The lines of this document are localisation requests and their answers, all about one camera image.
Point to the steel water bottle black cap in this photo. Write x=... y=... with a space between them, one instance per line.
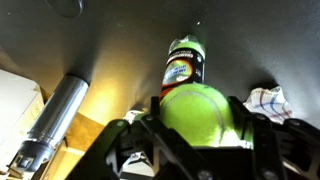
x=56 y=116

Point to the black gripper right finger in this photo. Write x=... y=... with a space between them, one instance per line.
x=283 y=150

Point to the cardboard box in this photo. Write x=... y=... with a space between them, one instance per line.
x=16 y=113

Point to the tennis ball inside can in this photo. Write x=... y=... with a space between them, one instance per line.
x=188 y=46

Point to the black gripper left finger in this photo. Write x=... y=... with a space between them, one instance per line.
x=140 y=153

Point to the yellow-green tennis ball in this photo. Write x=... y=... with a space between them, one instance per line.
x=200 y=115

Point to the black tennis ball can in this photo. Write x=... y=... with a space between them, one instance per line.
x=183 y=71

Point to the white checkered dish cloth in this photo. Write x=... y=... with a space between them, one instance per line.
x=270 y=103

